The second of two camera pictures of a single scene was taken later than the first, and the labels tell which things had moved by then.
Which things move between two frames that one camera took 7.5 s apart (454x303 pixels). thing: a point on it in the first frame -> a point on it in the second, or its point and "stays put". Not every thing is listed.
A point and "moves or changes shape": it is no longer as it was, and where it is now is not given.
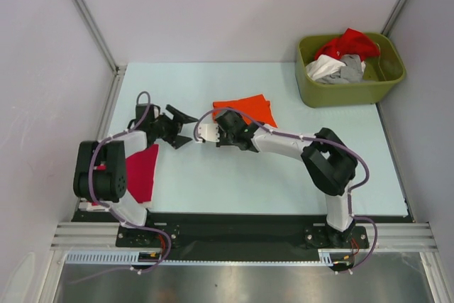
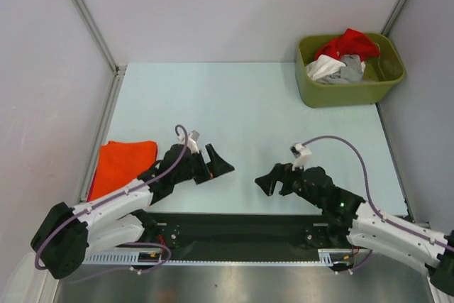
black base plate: [238, 236] stays put
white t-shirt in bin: [323, 67] stays put
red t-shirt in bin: [351, 42] stays put
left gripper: [181, 118] -> [216, 166]
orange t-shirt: [257, 106] moves or changes shape
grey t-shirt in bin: [350, 73] stays put
